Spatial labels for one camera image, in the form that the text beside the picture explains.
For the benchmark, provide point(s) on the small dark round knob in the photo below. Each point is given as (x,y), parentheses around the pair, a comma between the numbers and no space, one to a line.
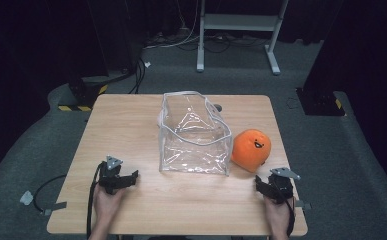
(218,107)

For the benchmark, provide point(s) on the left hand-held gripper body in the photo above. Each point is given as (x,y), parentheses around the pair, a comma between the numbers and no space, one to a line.
(109,175)

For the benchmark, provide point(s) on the orange plush toy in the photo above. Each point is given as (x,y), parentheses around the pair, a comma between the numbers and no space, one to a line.
(249,150)

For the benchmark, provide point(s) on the grey tape strip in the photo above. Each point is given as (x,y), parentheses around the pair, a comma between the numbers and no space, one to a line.
(303,205)
(55,207)

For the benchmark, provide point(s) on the person's left hand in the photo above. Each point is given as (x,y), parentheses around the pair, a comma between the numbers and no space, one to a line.
(107,206)

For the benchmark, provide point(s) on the person's right hand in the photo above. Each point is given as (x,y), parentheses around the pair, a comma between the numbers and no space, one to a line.
(277,215)

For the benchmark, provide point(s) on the clear plastic bag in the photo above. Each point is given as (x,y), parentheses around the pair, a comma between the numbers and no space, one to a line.
(194,146)

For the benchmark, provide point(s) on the white metal stand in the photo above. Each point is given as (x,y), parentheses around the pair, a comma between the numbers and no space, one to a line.
(237,22)

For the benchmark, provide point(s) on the grey tape piece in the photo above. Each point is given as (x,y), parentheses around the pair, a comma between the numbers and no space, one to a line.
(26,198)

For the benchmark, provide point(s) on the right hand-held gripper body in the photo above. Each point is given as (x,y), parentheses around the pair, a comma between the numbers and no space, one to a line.
(281,186)

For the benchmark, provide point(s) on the black striped stand base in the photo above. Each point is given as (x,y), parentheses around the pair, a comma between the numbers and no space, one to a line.
(86,93)

